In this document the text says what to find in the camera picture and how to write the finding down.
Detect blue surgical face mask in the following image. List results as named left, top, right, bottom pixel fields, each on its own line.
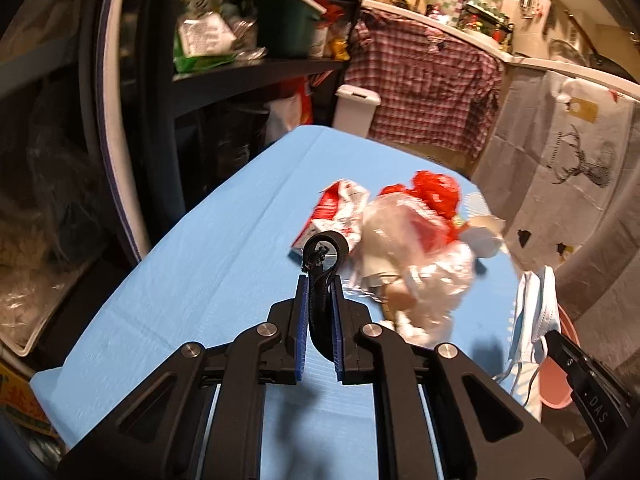
left=494, top=266, right=561, bottom=422

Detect red white milk carton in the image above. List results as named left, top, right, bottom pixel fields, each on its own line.
left=291, top=179, right=370, bottom=256

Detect white small trash bin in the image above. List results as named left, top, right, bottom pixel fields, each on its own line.
left=332, top=84, right=381, bottom=138

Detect pink plastic basin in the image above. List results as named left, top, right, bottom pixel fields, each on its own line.
left=539, top=303, right=583, bottom=410

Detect clear crumpled plastic bag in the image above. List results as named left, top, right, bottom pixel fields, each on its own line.
left=348, top=192, right=475, bottom=349

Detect blue table cloth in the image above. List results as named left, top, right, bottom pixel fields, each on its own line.
left=29, top=123, right=544, bottom=480

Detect white paper cup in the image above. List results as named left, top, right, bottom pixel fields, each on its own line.
left=458, top=214, right=506, bottom=259

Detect red plastic bag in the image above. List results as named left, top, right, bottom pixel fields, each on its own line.
left=378, top=170, right=460, bottom=244

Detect grey deer print cloth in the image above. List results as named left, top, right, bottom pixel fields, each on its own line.
left=472, top=64, right=640, bottom=321

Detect red white rice bag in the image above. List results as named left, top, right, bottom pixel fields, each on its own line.
left=265, top=76, right=312, bottom=145

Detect red plaid shirt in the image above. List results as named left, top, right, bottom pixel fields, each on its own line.
left=345, top=9, right=503, bottom=159

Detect black storage shelf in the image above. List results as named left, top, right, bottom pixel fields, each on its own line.
left=1, top=0, right=358, bottom=268

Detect green white food package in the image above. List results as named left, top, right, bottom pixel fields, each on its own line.
left=174, top=12, right=236, bottom=74

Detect white jar on shelf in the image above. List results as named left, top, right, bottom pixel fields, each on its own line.
left=309, top=24, right=329, bottom=58

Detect green storage box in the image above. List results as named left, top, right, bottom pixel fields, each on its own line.
left=238, top=0, right=326, bottom=60

